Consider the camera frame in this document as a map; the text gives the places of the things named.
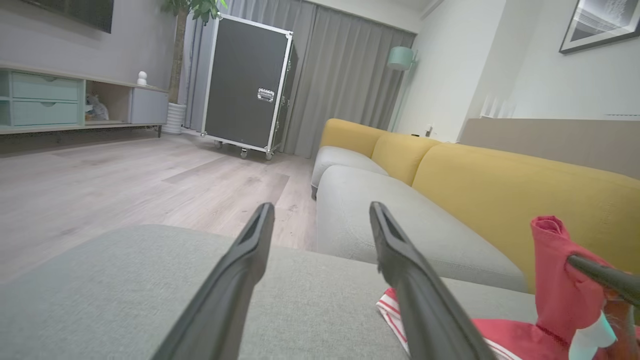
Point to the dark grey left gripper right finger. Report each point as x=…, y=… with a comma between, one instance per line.
x=425, y=310

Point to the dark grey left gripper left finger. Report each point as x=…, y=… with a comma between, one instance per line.
x=225, y=300

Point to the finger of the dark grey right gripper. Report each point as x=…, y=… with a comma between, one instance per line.
x=615, y=282

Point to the red Bulls 23 jersey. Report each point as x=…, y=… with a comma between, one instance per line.
x=555, y=300

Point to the grey sofa ottoman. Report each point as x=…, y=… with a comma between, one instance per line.
x=125, y=300

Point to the large yellow sofa backrest cushion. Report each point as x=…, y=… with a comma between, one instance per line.
x=500, y=200

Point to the beige wooden partition panel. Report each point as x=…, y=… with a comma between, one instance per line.
x=550, y=140

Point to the small yellow sofa backrest cushion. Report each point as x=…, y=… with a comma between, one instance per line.
x=350, y=135
x=400, y=155

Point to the white flat device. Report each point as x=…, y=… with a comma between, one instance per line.
x=622, y=115

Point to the short grey sofa seat cushion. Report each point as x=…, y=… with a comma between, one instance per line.
x=345, y=157

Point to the white router with antennas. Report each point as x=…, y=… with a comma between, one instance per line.
x=497, y=107

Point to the black wheeled flight case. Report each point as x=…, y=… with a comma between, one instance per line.
x=245, y=85

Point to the grey plush toy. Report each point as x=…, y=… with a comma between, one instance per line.
x=96, y=109

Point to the grey curtain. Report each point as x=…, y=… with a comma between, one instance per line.
x=340, y=90

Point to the white figurine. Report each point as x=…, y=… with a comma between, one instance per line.
x=142, y=78

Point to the teal floor lamp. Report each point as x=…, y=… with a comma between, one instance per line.
x=400, y=57

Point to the green potted tree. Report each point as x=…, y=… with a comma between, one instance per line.
x=177, y=50

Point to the grey TV cabinet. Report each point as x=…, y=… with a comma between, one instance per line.
x=45, y=100

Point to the white wall plug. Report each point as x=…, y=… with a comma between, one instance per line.
x=428, y=131

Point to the black framed wall picture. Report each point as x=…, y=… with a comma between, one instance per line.
x=600, y=25

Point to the black wall television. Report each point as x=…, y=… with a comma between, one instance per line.
x=85, y=12

